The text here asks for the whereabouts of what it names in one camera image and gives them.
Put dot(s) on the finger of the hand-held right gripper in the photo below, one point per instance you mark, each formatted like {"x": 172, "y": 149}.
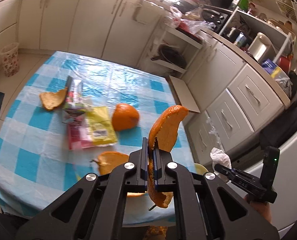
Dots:
{"x": 223, "y": 171}

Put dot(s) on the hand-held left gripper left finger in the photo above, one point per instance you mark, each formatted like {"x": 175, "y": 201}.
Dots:
{"x": 139, "y": 172}

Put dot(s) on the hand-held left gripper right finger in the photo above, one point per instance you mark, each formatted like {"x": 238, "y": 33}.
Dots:
{"x": 162, "y": 172}

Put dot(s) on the white paper tissue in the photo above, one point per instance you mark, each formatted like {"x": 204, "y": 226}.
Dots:
{"x": 221, "y": 157}

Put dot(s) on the yellow bin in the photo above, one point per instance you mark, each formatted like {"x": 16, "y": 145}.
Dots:
{"x": 199, "y": 168}

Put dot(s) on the long curved orange peel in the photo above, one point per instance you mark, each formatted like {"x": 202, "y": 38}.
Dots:
{"x": 166, "y": 130}

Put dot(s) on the dome-shaped orange peel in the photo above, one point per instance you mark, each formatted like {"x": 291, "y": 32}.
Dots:
{"x": 124, "y": 117}

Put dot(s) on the yellow packet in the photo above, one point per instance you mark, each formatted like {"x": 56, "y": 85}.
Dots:
{"x": 99, "y": 125}

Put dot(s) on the pink packet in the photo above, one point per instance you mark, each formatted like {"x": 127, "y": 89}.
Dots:
{"x": 76, "y": 137}

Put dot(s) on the small drink carton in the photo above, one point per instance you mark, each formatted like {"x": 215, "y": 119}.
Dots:
{"x": 73, "y": 97}

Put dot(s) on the torn pale orange peel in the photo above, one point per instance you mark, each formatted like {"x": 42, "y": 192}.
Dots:
{"x": 51, "y": 101}

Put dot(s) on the person's right hand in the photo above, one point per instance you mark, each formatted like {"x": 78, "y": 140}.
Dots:
{"x": 262, "y": 210}

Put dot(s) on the clear plastic strip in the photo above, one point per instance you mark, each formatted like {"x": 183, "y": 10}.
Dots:
{"x": 212, "y": 130}

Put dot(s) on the white refrigerator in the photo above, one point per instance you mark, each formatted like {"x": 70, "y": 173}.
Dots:
{"x": 288, "y": 160}

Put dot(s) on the black hanging cloth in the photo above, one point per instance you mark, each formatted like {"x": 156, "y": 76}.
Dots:
{"x": 288, "y": 120}

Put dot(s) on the small white step stool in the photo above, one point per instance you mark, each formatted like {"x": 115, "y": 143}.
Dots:
{"x": 182, "y": 92}

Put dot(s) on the silver bag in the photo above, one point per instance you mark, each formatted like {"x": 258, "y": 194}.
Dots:
{"x": 282, "y": 82}

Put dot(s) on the blue checkered plastic tablecloth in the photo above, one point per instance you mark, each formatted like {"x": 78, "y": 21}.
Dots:
{"x": 33, "y": 150}

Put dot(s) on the blue carton box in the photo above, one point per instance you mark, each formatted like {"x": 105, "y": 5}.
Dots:
{"x": 269, "y": 65}

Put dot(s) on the black pan with glass lid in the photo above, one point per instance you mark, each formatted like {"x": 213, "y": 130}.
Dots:
{"x": 172, "y": 56}

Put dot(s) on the red pan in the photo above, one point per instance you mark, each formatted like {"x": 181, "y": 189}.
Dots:
{"x": 284, "y": 62}

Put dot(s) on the white thermos pot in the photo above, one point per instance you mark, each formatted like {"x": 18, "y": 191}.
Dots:
{"x": 259, "y": 47}

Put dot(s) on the white shelf rack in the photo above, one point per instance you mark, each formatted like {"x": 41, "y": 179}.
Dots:
{"x": 186, "y": 36}

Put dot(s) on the plastic bags on rack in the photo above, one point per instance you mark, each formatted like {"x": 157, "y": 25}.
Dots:
{"x": 196, "y": 25}

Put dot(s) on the white counter shelf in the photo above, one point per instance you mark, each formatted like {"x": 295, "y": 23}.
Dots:
{"x": 261, "y": 22}

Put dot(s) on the black toaster oven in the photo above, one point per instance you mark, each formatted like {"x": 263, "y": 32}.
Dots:
{"x": 213, "y": 17}

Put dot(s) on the cream kitchen cabinets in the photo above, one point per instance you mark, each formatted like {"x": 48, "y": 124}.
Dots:
{"x": 93, "y": 17}

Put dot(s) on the floral wastebasket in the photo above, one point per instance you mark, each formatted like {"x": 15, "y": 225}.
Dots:
{"x": 10, "y": 62}

